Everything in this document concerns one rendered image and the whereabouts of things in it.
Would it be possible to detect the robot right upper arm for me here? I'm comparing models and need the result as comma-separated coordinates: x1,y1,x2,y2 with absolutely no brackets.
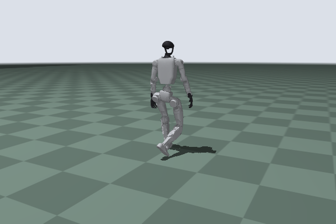
174,59,187,82

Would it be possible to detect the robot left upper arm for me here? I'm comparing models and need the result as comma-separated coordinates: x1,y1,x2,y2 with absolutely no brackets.
151,60,158,82

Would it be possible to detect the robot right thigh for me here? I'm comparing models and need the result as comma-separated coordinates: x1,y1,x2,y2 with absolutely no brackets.
170,96,183,130

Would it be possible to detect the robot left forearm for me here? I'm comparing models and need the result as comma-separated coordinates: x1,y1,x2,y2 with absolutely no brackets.
150,80,156,95

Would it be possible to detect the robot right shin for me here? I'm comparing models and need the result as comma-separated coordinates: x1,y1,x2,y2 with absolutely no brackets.
162,126,183,147

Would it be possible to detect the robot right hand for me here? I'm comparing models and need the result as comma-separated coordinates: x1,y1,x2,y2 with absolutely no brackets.
187,93,193,108

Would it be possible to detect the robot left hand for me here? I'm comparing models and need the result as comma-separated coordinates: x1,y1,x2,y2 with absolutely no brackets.
151,93,157,108

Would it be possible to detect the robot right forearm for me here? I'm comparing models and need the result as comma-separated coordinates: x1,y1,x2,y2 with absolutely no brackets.
183,76,192,96

